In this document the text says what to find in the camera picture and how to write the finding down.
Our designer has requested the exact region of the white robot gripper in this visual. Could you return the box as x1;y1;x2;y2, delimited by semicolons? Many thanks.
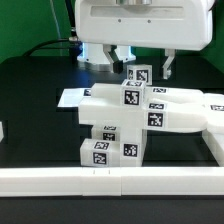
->
75;0;214;80

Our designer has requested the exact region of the small white tagged cube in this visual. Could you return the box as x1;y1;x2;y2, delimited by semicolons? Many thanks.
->
127;64;152;85
121;79;146;107

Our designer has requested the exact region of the white chair back frame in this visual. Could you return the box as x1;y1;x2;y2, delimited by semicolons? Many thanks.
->
77;82;224;135

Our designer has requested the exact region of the white chair seat part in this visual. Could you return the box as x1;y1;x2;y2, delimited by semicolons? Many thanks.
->
120;128;147;167

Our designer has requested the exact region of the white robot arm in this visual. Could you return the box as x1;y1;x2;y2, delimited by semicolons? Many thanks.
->
75;0;215;79

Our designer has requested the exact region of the black cable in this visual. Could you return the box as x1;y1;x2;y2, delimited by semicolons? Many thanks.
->
21;0;83;58

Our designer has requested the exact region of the white marker base plate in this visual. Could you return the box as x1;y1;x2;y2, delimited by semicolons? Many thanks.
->
57;88;91;108

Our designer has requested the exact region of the white right obstacle wall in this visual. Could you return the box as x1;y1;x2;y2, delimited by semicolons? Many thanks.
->
202;130;224;167

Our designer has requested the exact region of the white obstacle wall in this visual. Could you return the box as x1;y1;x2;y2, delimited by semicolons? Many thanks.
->
0;167;224;197
0;121;4;142
202;130;224;167

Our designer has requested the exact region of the white front obstacle wall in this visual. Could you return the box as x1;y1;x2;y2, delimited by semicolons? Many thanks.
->
0;167;224;197

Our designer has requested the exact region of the white left obstacle wall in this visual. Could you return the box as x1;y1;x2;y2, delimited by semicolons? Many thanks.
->
0;121;4;142

